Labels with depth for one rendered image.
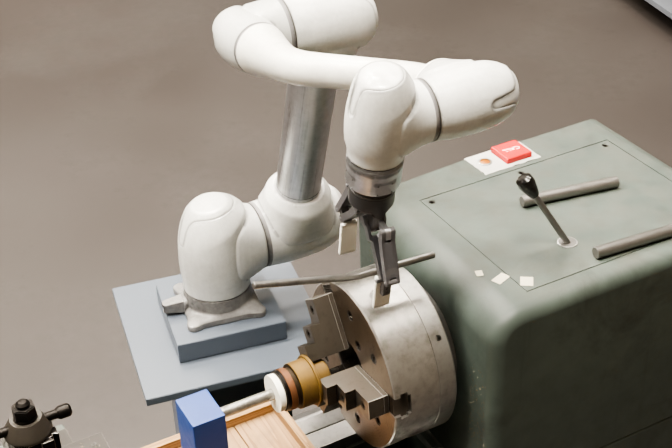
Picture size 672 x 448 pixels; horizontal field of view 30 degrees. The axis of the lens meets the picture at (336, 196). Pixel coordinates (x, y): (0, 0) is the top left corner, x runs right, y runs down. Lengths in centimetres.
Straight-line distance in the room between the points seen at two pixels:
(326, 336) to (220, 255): 58
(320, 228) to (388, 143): 97
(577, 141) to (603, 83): 309
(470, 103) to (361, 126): 18
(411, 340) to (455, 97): 47
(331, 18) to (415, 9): 403
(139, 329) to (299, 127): 67
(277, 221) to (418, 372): 74
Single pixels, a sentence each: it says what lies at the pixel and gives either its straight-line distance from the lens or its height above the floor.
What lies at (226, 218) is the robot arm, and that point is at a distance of 274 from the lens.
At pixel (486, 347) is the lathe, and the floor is 119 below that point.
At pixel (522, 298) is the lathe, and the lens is 214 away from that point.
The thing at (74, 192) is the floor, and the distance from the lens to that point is 502.
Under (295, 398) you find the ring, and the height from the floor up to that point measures 109.
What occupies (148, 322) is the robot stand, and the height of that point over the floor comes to 75.
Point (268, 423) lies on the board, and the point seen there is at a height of 89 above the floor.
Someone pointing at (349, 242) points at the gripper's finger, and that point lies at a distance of 215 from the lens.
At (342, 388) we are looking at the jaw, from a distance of 218.
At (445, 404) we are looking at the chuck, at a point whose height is 106.
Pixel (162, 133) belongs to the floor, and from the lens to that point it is 536.
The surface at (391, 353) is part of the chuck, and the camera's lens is 213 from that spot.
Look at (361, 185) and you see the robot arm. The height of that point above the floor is 152.
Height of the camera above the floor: 251
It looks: 31 degrees down
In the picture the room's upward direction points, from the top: 2 degrees counter-clockwise
